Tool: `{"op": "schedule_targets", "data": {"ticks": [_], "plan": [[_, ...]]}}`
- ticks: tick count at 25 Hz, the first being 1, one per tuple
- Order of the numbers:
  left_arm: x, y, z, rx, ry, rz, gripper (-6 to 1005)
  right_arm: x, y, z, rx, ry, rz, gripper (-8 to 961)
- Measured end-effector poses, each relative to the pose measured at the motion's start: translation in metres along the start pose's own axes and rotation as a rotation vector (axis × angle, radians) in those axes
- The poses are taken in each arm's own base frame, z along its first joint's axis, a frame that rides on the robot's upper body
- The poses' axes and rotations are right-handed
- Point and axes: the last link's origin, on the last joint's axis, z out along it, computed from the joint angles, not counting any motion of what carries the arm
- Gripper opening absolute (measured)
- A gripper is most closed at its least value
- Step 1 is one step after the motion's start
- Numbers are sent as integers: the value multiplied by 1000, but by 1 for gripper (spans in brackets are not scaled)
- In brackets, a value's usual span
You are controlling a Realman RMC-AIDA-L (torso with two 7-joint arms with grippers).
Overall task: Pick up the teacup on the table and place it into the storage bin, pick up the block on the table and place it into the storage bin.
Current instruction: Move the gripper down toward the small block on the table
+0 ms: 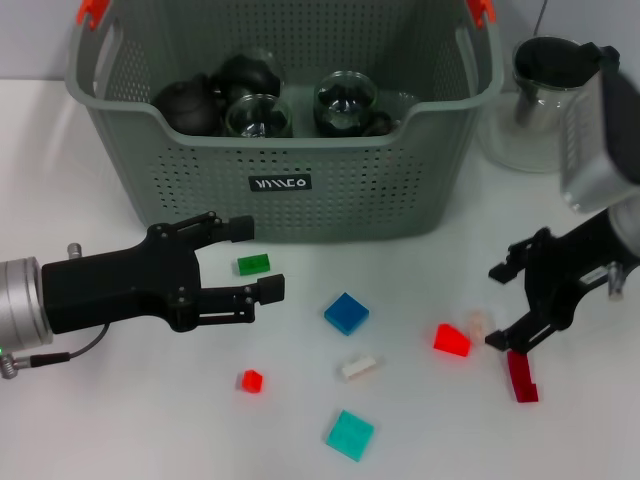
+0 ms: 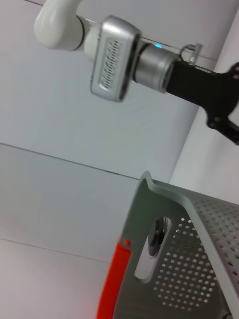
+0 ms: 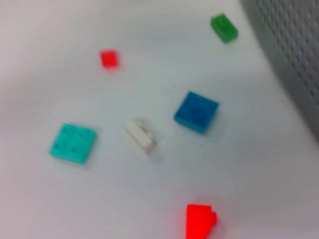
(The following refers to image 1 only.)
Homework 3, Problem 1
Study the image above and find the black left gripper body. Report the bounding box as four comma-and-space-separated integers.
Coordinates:
41, 223, 202, 335

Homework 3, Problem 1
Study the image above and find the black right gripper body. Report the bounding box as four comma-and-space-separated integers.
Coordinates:
519, 207, 626, 332

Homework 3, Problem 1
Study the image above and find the dark red long brick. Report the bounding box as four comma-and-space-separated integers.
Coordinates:
506, 349, 540, 404

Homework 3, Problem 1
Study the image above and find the orange-red slope brick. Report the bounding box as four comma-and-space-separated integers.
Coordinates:
432, 323, 472, 357

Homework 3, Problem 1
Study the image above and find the small red brick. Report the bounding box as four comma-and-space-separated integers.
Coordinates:
241, 368, 265, 395

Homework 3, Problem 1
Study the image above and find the glass teacup with black base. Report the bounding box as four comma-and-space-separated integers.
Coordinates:
362, 109, 396, 137
313, 71, 377, 137
209, 47, 284, 109
224, 93, 295, 139

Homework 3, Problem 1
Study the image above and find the white brick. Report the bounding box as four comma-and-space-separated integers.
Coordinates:
341, 354, 379, 384

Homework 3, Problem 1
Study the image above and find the teal square brick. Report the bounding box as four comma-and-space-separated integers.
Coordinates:
324, 409, 376, 462

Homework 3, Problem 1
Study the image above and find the grey perforated storage bin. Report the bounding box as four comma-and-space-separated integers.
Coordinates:
64, 0, 504, 245

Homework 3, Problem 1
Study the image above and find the green flat brick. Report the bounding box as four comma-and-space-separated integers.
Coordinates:
234, 253, 272, 277

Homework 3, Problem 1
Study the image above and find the blue square brick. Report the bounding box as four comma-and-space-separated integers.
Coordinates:
323, 292, 371, 337

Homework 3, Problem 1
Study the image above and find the glass teapot with black lid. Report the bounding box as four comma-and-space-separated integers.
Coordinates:
477, 35, 621, 174

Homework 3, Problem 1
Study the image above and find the dark clay teapot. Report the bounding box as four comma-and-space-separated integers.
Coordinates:
151, 74, 221, 137

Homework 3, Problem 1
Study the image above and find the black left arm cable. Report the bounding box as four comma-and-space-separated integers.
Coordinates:
0, 324, 109, 380

